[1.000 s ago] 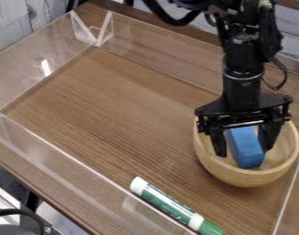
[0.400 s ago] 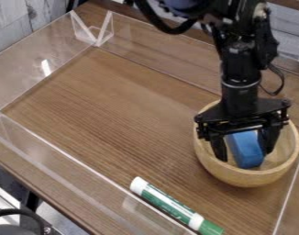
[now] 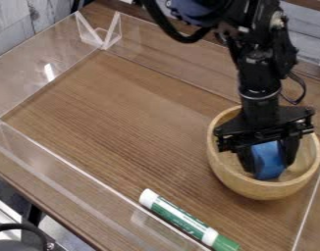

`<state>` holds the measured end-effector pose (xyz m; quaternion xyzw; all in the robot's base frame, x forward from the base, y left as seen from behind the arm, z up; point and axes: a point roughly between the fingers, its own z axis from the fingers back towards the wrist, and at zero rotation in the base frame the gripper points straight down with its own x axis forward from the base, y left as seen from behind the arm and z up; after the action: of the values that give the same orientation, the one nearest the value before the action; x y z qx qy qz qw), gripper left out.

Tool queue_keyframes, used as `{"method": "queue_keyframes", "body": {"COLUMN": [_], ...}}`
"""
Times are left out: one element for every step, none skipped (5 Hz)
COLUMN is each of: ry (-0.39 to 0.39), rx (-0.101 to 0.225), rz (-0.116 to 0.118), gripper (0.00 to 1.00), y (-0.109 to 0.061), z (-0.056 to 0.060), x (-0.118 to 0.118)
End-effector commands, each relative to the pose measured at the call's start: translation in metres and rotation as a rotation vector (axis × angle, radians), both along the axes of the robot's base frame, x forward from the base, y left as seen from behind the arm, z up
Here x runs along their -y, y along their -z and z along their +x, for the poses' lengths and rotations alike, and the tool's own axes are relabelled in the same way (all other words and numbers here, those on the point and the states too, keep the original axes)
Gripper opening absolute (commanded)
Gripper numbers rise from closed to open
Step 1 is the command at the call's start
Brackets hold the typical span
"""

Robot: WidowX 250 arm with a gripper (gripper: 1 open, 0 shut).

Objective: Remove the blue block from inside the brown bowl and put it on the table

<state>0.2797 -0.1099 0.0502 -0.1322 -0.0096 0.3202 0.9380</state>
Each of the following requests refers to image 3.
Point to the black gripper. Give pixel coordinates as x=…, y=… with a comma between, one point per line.
x=261, y=122

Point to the blue foam block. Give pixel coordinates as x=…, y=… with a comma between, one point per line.
x=268, y=159

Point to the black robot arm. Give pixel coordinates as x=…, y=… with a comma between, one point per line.
x=253, y=26

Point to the brown wooden bowl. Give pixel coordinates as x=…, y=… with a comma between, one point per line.
x=241, y=182

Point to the green and white marker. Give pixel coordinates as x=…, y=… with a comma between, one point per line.
x=174, y=215

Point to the black device with screw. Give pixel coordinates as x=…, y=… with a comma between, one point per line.
x=24, y=243

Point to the clear acrylic tray wall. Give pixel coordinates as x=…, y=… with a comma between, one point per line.
x=106, y=104

